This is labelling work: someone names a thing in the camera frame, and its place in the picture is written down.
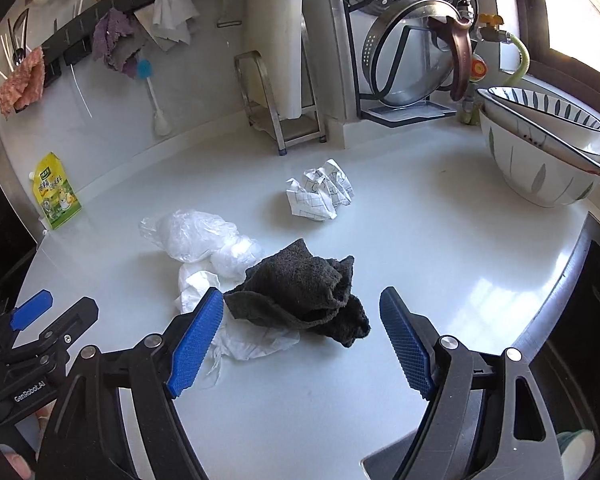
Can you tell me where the pink cloth on rack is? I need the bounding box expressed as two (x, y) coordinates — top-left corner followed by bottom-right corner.
(0, 47), (45, 117)

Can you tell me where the black wall hook rail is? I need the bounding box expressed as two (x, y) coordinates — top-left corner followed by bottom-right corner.
(11, 0), (240, 91)

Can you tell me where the white leaf pattern bowl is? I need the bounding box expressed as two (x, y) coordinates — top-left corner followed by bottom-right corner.
(479, 112), (600, 208)

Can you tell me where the top leaf pattern bowl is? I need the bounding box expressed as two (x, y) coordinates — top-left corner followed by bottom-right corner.
(486, 87), (600, 134)

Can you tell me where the white plastic bag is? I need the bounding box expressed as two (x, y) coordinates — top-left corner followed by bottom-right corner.
(138, 209), (300, 377)

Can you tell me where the white blue rim bowl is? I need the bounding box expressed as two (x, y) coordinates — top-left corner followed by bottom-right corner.
(477, 89), (600, 174)

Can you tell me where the pot lid with brown handle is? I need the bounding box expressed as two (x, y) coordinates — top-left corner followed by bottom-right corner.
(362, 0), (472, 108)

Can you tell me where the black lid rack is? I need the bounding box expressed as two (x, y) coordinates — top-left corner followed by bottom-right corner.
(342, 0), (475, 127)

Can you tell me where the white peeler on wall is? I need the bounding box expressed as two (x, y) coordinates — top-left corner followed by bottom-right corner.
(216, 0), (242, 28)

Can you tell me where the gas valve with hose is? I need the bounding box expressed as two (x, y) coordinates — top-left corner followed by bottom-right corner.
(470, 13), (531, 88)

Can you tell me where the yellow green seasoning pouch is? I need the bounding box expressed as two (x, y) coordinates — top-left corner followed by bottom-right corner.
(31, 152), (82, 230)

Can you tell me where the black kitchen sink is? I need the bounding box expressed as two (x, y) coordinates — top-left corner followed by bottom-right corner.
(515, 214), (600, 479)

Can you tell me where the white cloth on rail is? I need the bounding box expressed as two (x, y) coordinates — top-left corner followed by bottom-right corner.
(134, 0), (200, 52)

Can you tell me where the white paper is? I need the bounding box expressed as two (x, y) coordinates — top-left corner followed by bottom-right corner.
(286, 159), (354, 222)

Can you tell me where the black cloth rag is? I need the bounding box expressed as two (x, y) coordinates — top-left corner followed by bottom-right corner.
(224, 238), (370, 348)

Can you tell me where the person's left hand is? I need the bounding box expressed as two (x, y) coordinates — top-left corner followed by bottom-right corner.
(0, 406), (56, 480)

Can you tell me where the purple cloth on rail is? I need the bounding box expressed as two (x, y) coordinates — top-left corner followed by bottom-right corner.
(92, 8), (147, 78)

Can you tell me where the white cutting board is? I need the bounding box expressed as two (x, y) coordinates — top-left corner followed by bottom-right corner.
(244, 0), (302, 119)

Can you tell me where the metal cutting board stand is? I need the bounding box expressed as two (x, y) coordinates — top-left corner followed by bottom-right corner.
(232, 49), (330, 156)

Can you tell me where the blue white bottle brush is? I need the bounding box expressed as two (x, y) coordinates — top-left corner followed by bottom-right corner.
(137, 58), (172, 138)

